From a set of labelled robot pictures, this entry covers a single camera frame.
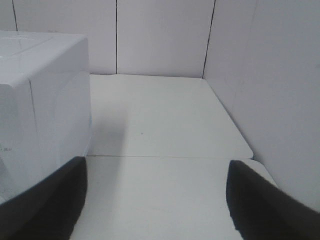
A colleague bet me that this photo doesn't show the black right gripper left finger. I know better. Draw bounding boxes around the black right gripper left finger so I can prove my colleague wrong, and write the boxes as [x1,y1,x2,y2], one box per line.
[0,156,88,240]

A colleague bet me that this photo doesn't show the white microwave oven body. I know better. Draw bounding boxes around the white microwave oven body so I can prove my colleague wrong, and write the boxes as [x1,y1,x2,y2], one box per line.
[0,31,92,204]

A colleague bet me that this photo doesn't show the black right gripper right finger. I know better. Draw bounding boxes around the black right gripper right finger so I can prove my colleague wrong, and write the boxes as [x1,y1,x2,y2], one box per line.
[226,160,320,240]

